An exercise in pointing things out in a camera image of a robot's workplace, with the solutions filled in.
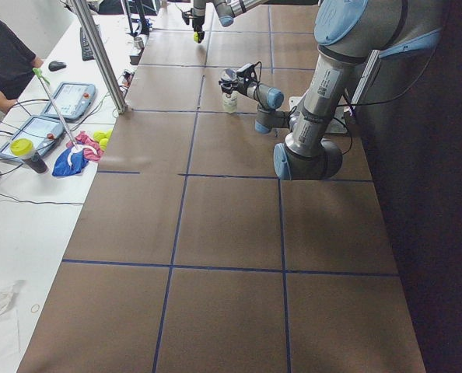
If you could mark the silver metal can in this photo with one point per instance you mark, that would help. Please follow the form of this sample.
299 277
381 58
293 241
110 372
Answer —
138 42

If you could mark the person in black shirt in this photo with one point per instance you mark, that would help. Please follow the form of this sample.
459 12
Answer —
17 63

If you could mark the yellow tennis ball on desk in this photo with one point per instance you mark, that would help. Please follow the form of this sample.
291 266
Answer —
98 136

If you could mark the crumpled white plastic wrap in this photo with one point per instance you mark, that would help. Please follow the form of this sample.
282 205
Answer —
8 295

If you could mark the cup with yellow lid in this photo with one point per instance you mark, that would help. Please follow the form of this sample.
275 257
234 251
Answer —
24 149

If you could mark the aluminium frame post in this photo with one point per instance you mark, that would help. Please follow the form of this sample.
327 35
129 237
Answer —
88 25

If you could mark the black computer mouse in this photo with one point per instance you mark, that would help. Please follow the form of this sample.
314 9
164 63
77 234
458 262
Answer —
56 65

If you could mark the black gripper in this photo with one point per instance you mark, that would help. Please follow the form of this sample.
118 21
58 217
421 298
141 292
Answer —
197 19
239 86

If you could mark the lower teach pendant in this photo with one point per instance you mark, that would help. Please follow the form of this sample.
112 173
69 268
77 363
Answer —
44 132

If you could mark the pink cloth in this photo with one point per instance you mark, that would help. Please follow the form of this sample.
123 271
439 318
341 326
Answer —
86 145

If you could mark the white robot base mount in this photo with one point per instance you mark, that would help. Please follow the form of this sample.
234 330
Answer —
337 126

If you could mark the black keyboard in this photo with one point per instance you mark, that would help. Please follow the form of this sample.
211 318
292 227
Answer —
86 50

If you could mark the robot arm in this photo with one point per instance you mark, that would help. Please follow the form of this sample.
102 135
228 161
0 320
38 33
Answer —
226 11
346 32

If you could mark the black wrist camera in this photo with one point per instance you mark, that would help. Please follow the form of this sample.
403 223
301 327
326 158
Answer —
186 16
246 71

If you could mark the grabber stick with green tip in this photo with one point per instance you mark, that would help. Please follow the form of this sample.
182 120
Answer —
44 84

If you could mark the clear plastic ball tube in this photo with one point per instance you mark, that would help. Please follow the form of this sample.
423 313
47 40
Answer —
229 102

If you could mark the teach pendant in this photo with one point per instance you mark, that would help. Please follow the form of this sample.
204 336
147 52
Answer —
73 99
44 132

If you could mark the upper teach pendant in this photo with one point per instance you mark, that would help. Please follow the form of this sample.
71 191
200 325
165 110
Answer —
73 99

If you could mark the black monitor stand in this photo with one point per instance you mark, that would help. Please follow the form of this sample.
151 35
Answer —
137 13

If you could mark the blue cloth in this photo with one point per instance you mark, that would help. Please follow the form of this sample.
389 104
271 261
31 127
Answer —
69 163

